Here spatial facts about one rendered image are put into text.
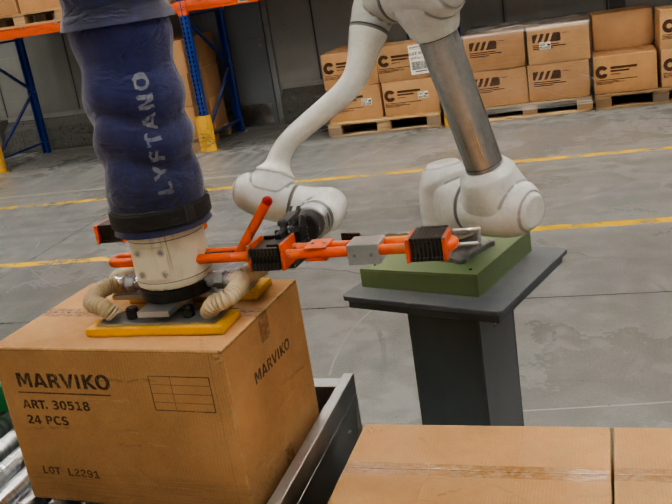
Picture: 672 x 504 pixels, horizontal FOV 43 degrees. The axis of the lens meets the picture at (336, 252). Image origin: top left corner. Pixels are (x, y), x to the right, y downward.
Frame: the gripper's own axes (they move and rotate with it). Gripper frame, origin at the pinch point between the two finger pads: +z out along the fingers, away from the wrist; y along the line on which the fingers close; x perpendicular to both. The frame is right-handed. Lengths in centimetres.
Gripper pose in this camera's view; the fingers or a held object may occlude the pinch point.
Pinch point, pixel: (279, 251)
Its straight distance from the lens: 187.7
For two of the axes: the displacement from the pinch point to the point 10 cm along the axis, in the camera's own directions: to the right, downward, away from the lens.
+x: -9.5, 0.4, 3.1
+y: 1.4, 9.5, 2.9
